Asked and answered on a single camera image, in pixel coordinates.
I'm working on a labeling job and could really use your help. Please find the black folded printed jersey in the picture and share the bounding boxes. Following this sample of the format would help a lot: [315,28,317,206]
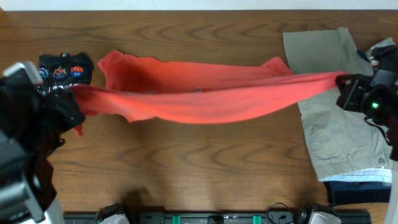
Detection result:
[36,52,94,96]

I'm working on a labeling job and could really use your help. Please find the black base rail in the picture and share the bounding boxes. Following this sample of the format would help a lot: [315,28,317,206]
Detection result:
[64,203,372,224]

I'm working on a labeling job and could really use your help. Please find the light blue folded garment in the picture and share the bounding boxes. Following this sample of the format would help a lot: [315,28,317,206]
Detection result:
[318,168,392,184]

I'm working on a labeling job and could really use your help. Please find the khaki cargo shorts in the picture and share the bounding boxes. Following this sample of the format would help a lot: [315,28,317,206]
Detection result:
[283,27,391,180]

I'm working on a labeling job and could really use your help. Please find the red orange soccer t-shirt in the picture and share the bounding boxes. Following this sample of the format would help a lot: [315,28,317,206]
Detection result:
[73,50,338,124]

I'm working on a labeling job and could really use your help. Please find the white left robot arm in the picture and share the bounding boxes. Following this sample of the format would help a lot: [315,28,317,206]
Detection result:
[1,80,85,223]

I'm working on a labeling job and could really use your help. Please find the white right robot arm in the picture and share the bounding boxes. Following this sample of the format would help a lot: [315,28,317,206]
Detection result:
[336,74,397,224]

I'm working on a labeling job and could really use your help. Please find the dark navy folded garment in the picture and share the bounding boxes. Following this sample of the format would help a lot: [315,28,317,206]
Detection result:
[324,181,391,207]

